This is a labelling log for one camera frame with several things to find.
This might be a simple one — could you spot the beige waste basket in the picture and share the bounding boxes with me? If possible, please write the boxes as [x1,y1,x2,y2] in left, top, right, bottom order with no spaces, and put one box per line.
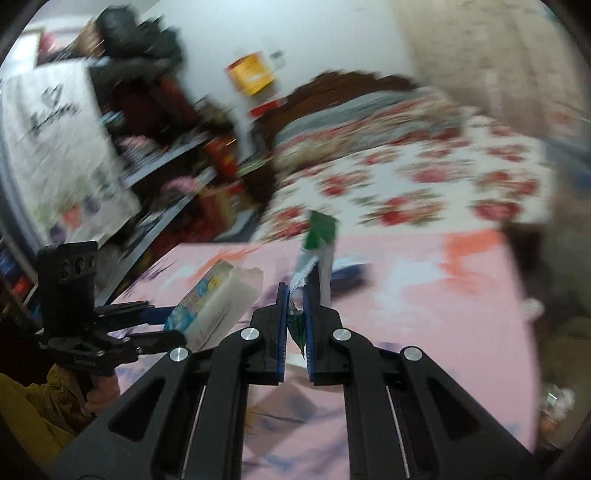
[536,318,591,455]

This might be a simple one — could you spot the dark hanging clothes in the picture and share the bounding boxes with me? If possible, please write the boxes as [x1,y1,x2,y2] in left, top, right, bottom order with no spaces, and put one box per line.
[88,7,199,139]

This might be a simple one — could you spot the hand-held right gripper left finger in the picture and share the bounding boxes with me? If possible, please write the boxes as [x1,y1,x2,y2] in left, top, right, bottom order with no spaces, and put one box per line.
[48,282,291,480]

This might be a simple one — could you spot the person's left hand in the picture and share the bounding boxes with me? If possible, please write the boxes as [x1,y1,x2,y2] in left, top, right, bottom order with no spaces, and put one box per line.
[85,375,122,414]

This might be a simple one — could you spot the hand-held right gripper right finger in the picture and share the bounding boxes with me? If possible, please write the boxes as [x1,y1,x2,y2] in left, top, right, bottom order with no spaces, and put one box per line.
[302,270,541,480]

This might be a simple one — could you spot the carved wooden headboard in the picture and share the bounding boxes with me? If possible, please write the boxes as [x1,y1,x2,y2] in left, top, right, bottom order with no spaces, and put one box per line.
[252,71,421,153]

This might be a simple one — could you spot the blue white tissue pack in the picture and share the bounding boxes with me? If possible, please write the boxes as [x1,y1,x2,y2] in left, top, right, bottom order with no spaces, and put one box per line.
[164,261,264,354]

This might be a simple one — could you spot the white cactus print cloth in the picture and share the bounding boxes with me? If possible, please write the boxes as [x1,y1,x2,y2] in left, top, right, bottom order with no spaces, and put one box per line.
[0,60,141,245]

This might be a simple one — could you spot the beige leaf print curtain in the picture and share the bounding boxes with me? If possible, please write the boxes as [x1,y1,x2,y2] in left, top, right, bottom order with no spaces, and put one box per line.
[397,0,587,139]

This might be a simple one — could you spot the floral quilt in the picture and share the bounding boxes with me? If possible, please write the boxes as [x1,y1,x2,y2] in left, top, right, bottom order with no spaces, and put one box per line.
[272,88,467,171]

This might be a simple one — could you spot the red gift bag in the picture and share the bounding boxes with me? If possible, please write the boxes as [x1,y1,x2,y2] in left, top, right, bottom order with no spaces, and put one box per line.
[198,182,245,232]
[205,136,238,183]

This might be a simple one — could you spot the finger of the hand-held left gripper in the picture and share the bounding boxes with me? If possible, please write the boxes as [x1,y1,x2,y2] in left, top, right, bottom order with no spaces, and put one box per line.
[108,330,188,356]
[95,300,178,326]

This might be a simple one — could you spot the red yellow wall calendar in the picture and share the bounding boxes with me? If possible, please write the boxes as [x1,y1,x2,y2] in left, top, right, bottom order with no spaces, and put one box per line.
[225,53,278,97]

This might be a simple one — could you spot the pink printed tablecloth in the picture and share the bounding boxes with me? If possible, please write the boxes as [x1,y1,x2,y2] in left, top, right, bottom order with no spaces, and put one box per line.
[113,231,539,480]

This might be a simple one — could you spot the floral bedsheet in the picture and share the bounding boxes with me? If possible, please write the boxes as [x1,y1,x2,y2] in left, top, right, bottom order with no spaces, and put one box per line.
[256,113,555,243]

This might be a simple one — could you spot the grey metal shelf rack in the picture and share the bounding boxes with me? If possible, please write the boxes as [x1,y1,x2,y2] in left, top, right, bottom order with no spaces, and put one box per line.
[0,28,241,301]

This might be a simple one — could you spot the dark blue packet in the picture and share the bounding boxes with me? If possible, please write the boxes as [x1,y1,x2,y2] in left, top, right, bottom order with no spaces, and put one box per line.
[332,262,370,283]

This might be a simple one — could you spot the person's left forearm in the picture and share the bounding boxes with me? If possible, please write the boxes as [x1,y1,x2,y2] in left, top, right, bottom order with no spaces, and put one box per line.
[0,369,93,467]

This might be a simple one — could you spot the green packet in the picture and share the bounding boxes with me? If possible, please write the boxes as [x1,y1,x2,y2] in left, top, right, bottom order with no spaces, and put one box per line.
[286,210,340,361]

